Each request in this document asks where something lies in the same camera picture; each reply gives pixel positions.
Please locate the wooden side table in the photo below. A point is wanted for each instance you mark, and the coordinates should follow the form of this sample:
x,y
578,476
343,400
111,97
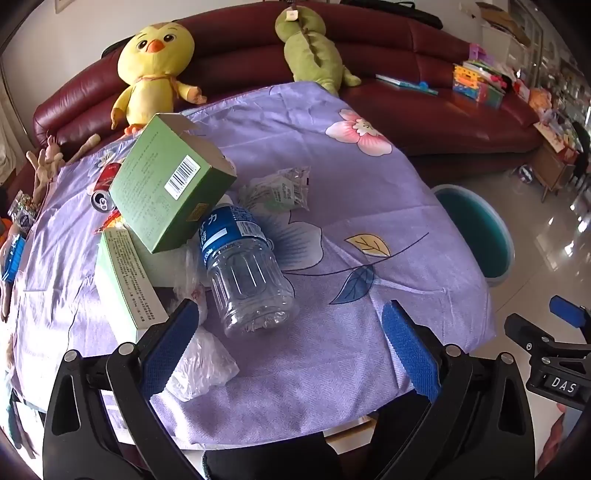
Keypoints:
x,y
551,170

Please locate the dark green cardboard box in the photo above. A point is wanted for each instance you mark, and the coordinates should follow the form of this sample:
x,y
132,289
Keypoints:
x,y
157,194

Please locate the yellow chick plush toy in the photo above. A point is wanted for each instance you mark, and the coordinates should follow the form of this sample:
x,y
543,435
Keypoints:
x,y
154,60

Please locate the light green box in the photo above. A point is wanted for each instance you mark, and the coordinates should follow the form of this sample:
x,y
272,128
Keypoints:
x,y
124,277

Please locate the red soda can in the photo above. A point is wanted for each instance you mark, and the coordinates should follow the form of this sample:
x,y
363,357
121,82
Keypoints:
x,y
104,184

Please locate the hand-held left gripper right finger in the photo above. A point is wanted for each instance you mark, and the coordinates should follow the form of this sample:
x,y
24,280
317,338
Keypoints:
x,y
408,350

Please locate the colourful toy box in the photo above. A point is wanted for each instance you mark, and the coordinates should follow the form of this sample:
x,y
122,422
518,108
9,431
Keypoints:
x,y
478,90

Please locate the blue plastic object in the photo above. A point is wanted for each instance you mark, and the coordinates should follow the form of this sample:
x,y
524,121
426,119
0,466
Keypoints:
x,y
14,258

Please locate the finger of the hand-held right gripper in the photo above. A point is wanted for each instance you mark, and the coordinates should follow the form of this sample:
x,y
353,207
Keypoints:
x,y
531,332
570,311

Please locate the person's dark trousers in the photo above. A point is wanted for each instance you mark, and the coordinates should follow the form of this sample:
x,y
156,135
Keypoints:
x,y
277,457

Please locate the green dinosaur plush toy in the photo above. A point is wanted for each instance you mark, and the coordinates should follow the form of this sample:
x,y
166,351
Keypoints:
x,y
314,55

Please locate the clear plastic wrapper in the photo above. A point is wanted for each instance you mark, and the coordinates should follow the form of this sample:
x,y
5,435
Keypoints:
x,y
277,189

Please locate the brown cardboard box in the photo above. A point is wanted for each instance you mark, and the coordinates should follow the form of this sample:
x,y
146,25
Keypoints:
x,y
501,21

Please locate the orange snack packet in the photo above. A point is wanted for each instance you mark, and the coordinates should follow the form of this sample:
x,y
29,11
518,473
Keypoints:
x,y
111,224

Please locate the thin blue book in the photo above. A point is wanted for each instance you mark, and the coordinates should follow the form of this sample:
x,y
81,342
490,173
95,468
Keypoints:
x,y
401,82

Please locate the white tissue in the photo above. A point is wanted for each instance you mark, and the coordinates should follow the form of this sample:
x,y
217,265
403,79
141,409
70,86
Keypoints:
x,y
203,364

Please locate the purple floral cloth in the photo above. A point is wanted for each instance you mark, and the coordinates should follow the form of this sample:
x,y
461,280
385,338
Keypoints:
x,y
323,323

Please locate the teal plastic basin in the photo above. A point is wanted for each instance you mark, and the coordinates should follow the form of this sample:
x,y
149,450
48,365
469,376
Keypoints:
x,y
475,230

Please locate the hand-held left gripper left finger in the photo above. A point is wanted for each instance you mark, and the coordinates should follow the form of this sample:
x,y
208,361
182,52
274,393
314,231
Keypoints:
x,y
168,350

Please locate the black bag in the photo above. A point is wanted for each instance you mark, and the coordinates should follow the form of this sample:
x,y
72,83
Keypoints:
x,y
392,9

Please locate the clear plastic water bottle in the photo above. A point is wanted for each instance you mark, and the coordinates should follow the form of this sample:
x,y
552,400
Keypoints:
x,y
244,286

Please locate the small patterned ball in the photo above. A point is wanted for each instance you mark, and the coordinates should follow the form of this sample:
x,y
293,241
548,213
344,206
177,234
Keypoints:
x,y
525,173

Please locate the red leather sofa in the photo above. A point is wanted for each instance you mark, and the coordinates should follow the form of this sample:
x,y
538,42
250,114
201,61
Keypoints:
x,y
415,110

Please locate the beige plush rabbit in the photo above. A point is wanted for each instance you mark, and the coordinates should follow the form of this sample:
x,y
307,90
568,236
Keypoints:
x,y
46,166

